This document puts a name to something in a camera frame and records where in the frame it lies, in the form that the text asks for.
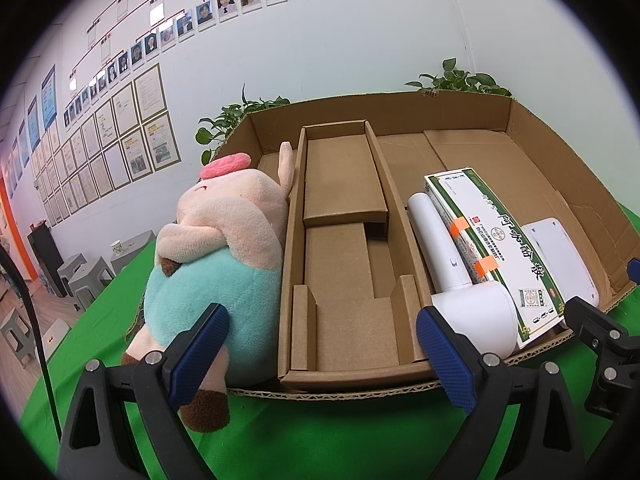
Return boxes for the white hair dryer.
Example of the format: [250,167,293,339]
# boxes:
[406,192,518,360]

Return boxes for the small potted green plant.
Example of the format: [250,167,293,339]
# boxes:
[405,57,511,97]

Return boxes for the green and white carton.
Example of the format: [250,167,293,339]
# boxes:
[424,167,568,345]

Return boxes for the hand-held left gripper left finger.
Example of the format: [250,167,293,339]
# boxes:
[56,302,231,480]

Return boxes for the white device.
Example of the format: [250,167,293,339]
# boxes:
[522,217,601,308]

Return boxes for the large potted green plant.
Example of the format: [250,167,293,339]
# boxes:
[195,85,291,166]

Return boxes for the blue wall poster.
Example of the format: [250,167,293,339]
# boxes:
[41,65,57,133]
[27,95,40,153]

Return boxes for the thin black cable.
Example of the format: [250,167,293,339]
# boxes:
[0,247,63,441]

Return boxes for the pink pig plush toy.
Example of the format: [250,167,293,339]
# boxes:
[121,141,296,433]

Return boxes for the wall photo chart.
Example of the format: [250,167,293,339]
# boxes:
[62,0,291,126]

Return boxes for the green tablecloth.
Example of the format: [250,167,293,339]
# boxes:
[17,200,640,480]

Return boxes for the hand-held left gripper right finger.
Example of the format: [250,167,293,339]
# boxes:
[416,305,587,480]

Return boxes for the framed wall certificates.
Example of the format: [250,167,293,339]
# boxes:
[32,62,183,228]

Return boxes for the black cabinet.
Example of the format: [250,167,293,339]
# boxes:
[27,227,68,298]

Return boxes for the cardboard divider insert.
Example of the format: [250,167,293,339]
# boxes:
[276,119,441,391]

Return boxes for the cardboard box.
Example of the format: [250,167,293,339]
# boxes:
[127,91,640,402]

